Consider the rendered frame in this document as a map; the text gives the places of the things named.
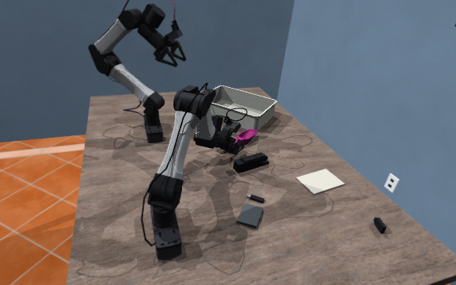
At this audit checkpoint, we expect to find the white flat square sheet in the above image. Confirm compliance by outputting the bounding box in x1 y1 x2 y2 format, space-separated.
296 169 345 195

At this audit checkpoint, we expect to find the pink plastic scoop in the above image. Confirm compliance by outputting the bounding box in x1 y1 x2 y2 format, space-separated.
233 129 257 148

